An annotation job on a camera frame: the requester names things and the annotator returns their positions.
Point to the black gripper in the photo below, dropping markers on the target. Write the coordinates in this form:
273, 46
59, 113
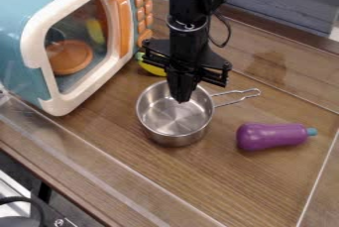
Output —
213, 68

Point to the silver pot with handle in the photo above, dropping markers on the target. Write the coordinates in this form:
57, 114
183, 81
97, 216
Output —
177, 124

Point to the purple toy eggplant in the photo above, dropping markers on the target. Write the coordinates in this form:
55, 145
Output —
258, 136

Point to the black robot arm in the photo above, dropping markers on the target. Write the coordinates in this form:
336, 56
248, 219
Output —
185, 55

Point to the yellow toy banana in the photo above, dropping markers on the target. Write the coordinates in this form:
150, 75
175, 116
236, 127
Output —
150, 68

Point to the orange microwave turntable plate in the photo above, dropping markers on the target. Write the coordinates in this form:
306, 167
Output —
70, 56

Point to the blue toy microwave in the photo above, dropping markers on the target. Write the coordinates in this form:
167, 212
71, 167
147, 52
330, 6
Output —
111, 25

